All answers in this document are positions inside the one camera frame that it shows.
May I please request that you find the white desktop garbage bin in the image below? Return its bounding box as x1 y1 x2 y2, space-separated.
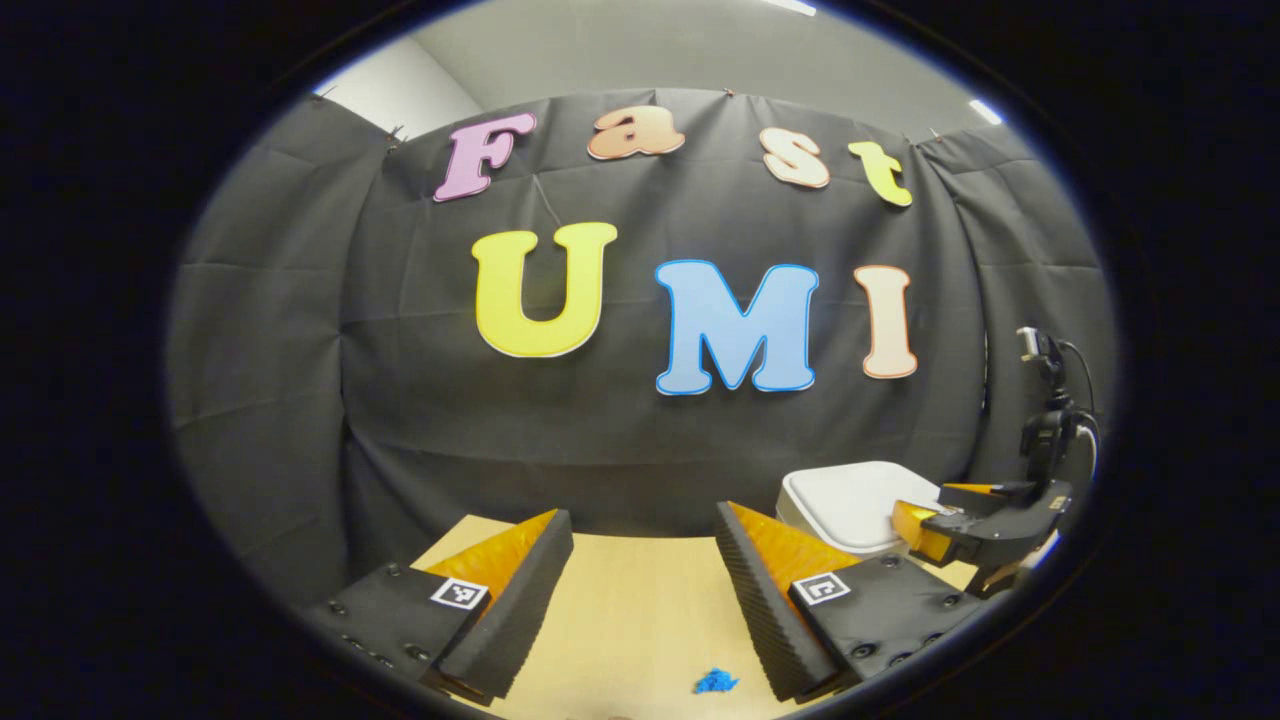
777 460 946 557

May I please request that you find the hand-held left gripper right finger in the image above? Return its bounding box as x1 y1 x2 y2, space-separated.
714 500 1001 705

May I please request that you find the black backdrop cloth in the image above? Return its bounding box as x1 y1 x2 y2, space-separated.
168 88 1116 611

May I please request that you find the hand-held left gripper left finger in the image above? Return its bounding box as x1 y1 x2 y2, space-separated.
308 508 576 707

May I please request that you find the light wooden desktop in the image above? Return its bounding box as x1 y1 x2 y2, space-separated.
410 515 1001 720

